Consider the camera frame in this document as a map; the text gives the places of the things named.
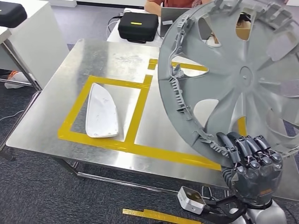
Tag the white table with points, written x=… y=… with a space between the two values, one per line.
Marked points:
x=35 y=46

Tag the plain black case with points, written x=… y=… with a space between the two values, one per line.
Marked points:
x=11 y=14

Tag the person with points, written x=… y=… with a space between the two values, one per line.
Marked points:
x=177 y=3

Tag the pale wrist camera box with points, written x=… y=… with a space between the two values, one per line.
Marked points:
x=190 y=204

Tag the black case with yellow strip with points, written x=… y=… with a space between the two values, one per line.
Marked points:
x=137 y=31

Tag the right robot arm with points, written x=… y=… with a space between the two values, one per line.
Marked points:
x=273 y=216

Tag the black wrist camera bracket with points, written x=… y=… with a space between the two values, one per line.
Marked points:
x=229 y=205

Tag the brown cardboard box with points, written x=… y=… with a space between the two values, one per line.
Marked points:
x=242 y=31

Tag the stainless steel workbench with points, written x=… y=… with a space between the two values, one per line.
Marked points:
x=47 y=117

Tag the white curved shell part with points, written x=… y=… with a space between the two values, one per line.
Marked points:
x=100 y=114

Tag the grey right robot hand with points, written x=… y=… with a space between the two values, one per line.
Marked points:
x=257 y=182

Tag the grey laptop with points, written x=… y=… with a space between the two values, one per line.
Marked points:
x=173 y=18

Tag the pale grey wheel hubcap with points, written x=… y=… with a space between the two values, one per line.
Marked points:
x=210 y=46

